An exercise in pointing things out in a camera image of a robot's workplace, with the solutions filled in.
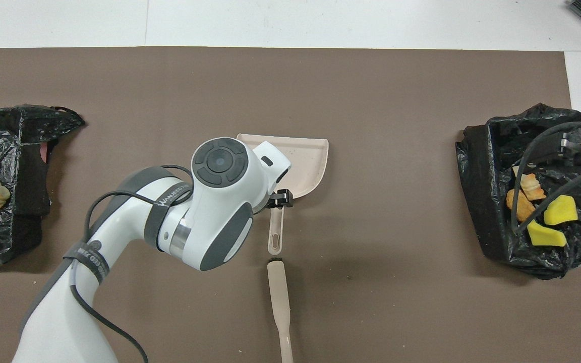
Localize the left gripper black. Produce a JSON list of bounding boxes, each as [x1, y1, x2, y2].
[[255, 189, 294, 214]]

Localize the beige plastic dustpan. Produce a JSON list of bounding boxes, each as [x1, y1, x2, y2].
[[237, 133, 330, 256]]

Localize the chunky yellow sponge piece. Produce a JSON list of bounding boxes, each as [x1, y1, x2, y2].
[[544, 195, 578, 226]]

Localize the white beige foam chunk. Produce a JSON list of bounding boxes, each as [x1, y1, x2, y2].
[[512, 166, 547, 201]]

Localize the brown bread roll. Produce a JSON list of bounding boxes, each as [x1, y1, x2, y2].
[[505, 188, 537, 223]]

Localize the yellow sponge wedge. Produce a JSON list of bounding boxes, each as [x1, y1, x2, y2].
[[527, 220, 567, 247]]

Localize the beige hand brush black bristles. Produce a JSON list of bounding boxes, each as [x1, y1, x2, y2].
[[267, 258, 295, 363]]

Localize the black bag lined bin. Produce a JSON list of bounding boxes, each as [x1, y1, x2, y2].
[[455, 103, 581, 280], [0, 104, 87, 267]]

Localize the brown table mat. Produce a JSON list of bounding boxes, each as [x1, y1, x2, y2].
[[0, 46, 581, 363]]

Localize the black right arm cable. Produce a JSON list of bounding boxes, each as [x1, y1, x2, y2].
[[511, 120, 581, 233]]

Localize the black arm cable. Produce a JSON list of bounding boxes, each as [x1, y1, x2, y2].
[[511, 120, 581, 233], [69, 164, 196, 363]]

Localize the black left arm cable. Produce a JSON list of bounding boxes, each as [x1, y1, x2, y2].
[[69, 164, 196, 363]]

